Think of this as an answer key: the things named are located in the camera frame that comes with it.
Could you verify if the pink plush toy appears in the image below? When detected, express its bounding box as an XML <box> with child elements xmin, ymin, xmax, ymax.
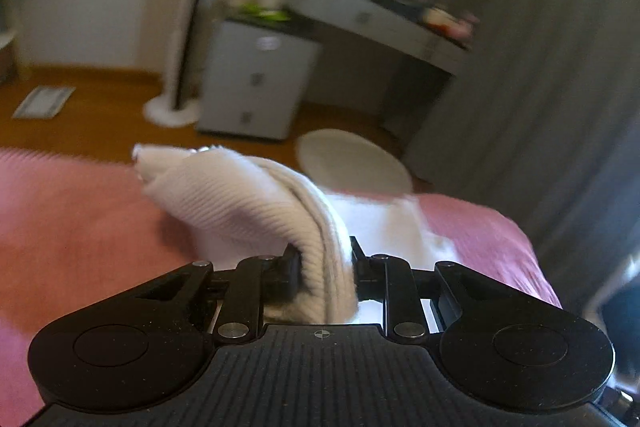
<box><xmin>442</xmin><ymin>12</ymin><xmax>480</xmax><ymax>41</ymax></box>

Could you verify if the pink corduroy bed blanket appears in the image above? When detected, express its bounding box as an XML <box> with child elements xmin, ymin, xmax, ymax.
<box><xmin>1</xmin><ymin>148</ymin><xmax>558</xmax><ymax>426</ymax></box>

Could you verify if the grey vanity desk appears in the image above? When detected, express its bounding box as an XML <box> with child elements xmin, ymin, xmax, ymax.
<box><xmin>288</xmin><ymin>0</ymin><xmax>469</xmax><ymax>144</ymax></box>

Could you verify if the grey bedside cabinet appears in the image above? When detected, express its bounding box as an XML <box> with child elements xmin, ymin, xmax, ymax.
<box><xmin>198</xmin><ymin>18</ymin><xmax>321</xmax><ymax>141</ymax></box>

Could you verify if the grey window curtain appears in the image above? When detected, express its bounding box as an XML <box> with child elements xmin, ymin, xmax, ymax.
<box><xmin>404</xmin><ymin>0</ymin><xmax>639</xmax><ymax>312</ymax></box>

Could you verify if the white tower fan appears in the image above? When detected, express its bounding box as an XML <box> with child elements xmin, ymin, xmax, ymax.
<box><xmin>143</xmin><ymin>0</ymin><xmax>201</xmax><ymax>128</ymax></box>

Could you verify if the white ribbed knit sweater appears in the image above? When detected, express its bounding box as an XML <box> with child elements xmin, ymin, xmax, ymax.
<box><xmin>132</xmin><ymin>144</ymin><xmax>459</xmax><ymax>324</ymax></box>

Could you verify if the white floor scale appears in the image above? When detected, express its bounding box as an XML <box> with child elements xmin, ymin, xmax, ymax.
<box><xmin>12</xmin><ymin>86</ymin><xmax>75</xmax><ymax>119</ymax></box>

